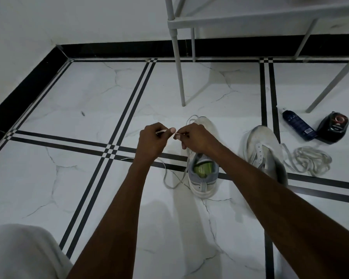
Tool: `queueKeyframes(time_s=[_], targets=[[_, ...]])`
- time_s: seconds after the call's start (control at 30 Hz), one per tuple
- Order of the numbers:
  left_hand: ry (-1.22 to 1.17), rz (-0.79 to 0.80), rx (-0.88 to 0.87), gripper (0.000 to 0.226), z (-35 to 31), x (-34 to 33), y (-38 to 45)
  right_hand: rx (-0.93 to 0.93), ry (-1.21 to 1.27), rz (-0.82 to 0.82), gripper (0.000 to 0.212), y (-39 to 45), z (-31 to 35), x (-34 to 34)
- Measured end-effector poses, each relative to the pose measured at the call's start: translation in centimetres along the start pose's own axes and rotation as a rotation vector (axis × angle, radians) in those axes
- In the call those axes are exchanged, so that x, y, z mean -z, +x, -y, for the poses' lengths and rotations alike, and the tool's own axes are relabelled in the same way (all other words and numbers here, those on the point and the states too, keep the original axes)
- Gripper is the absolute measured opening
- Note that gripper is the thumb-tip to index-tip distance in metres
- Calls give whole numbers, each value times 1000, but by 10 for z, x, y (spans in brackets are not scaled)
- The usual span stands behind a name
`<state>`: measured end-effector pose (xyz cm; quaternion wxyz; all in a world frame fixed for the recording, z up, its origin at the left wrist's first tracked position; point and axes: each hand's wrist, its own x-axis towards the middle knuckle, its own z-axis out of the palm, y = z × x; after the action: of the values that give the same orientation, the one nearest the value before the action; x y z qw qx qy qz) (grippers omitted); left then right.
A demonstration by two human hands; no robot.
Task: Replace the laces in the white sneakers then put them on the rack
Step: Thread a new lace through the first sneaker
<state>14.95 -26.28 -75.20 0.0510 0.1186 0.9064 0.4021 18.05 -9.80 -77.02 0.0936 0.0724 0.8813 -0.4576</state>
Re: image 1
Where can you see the person's right hand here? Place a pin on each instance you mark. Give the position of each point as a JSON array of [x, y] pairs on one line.
[[199, 139]]

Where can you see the person's left hand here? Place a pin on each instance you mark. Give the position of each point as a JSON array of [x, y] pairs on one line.
[[151, 143]]

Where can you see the white shoelace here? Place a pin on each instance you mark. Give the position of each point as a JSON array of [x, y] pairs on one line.
[[308, 159], [165, 177]]

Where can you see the white sneaker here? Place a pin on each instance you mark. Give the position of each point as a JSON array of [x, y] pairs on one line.
[[263, 136], [205, 188]]

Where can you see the person's right forearm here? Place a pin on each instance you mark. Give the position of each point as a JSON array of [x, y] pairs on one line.
[[296, 226]]

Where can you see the person's left forearm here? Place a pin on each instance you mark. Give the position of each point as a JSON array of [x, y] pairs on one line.
[[107, 229]]

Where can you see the grey metal shelf rack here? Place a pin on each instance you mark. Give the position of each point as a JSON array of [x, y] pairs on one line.
[[250, 20]]

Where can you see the black shoe polish container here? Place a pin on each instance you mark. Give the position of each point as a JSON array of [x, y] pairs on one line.
[[333, 127]]

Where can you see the dark blue spray bottle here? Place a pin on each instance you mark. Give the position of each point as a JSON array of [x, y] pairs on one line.
[[299, 124]]

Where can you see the white shorts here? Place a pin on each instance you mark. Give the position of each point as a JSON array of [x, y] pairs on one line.
[[23, 255]]

